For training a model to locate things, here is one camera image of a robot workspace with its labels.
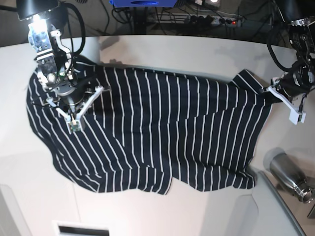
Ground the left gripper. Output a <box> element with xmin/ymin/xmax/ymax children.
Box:
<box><xmin>277</xmin><ymin>62</ymin><xmax>315</xmax><ymax>100</ymax></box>

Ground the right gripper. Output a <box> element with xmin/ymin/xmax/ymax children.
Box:
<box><xmin>53</xmin><ymin>83</ymin><xmax>95</xmax><ymax>112</ymax></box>

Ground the navy white striped t-shirt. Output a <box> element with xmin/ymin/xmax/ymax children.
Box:
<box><xmin>26</xmin><ymin>59</ymin><xmax>272</xmax><ymax>195</ymax></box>

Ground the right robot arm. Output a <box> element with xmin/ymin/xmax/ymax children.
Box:
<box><xmin>16</xmin><ymin>0</ymin><xmax>94</xmax><ymax>113</ymax></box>

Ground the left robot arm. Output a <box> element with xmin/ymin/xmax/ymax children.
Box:
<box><xmin>267</xmin><ymin>0</ymin><xmax>315</xmax><ymax>101</ymax></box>

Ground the stainless steel water bottle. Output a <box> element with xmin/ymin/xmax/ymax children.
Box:
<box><xmin>269</xmin><ymin>153</ymin><xmax>315</xmax><ymax>203</ymax></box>

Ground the blue box with oval hole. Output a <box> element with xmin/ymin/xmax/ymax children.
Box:
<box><xmin>109</xmin><ymin>0</ymin><xmax>177</xmax><ymax>7</ymax></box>

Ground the white power strip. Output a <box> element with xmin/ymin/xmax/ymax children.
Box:
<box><xmin>147</xmin><ymin>11</ymin><xmax>245</xmax><ymax>27</ymax></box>

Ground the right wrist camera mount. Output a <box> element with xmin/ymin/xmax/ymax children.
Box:
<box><xmin>32</xmin><ymin>83</ymin><xmax>111</xmax><ymax>134</ymax></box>

